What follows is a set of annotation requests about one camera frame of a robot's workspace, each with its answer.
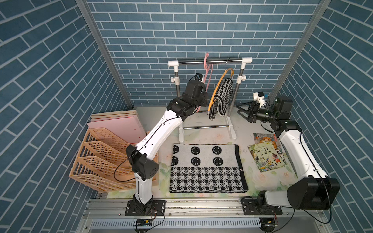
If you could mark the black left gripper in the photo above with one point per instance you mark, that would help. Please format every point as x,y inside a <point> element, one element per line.
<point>203,97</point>

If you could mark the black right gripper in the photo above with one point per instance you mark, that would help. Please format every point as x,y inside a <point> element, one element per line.
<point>251,117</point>

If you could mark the houndstooth black white scarf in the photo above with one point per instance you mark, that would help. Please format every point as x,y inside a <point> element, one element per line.
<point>221,99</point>

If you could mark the pink clothes hanger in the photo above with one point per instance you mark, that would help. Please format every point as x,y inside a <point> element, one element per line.
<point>208,71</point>

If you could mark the smiley plaid black white scarf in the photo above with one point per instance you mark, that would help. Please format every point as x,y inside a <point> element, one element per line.
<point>207,169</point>

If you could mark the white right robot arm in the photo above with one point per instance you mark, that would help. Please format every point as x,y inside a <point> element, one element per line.
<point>314,190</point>

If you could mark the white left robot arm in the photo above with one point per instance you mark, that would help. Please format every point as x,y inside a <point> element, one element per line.
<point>142,154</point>

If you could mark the white steel clothes rack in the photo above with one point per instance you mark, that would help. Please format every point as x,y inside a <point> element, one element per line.
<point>241,77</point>

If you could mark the colourful picture book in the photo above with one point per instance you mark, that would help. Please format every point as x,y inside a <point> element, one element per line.
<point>267,152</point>

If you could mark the orange plastic file organizer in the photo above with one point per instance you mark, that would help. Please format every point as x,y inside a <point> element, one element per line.
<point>101,163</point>

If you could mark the green circuit board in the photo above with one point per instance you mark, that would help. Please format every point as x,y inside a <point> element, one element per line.
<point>143,223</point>

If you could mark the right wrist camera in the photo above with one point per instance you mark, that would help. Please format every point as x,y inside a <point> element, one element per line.
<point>261,99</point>

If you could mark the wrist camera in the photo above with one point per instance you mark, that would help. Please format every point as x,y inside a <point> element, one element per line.
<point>261,99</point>
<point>198,76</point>

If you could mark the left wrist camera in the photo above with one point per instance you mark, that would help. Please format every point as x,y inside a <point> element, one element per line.
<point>198,76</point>

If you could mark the right aluminium corner post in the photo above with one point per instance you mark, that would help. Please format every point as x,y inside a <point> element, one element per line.
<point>316,17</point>

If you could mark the aluminium corner post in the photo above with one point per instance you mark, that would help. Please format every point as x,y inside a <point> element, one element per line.
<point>316,17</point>
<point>88,17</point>

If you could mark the left aluminium corner post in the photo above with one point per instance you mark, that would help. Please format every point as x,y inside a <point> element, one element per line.
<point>88,17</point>

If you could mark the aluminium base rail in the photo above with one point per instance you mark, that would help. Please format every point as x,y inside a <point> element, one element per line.
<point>186,215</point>

